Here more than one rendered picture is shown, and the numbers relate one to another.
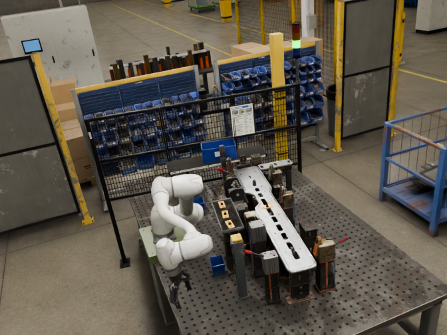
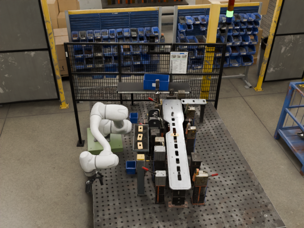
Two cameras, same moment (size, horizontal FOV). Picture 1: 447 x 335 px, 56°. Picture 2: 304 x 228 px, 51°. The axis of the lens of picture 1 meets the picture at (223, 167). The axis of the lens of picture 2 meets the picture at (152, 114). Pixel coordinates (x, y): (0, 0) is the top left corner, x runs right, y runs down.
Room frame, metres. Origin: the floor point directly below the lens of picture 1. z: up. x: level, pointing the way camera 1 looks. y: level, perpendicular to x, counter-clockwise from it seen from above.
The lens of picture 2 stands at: (0.05, -0.39, 3.05)
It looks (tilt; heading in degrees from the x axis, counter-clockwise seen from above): 35 degrees down; 8
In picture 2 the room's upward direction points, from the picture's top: 1 degrees clockwise
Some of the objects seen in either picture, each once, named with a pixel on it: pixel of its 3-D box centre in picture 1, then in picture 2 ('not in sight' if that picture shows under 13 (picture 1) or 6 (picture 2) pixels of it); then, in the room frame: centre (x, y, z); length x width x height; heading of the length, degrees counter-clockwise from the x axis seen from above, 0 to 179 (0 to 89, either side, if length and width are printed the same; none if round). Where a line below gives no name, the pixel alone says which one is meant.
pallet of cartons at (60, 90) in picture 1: (58, 113); (61, 19); (6.95, 2.67, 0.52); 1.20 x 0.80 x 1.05; 15
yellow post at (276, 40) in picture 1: (281, 139); (206, 81); (3.74, -0.59, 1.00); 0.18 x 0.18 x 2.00; 9
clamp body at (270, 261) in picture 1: (271, 278); (159, 187); (1.97, -0.21, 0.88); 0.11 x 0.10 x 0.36; 99
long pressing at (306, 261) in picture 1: (269, 208); (175, 136); (2.56, -0.29, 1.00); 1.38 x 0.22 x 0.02; 9
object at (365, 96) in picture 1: (366, 74); (295, 36); (5.53, -2.07, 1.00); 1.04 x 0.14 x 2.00; 108
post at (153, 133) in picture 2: (243, 231); (153, 148); (2.46, -0.08, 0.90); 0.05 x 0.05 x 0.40; 9
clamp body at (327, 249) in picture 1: (324, 264); (199, 187); (2.03, -0.56, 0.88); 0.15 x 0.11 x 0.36; 99
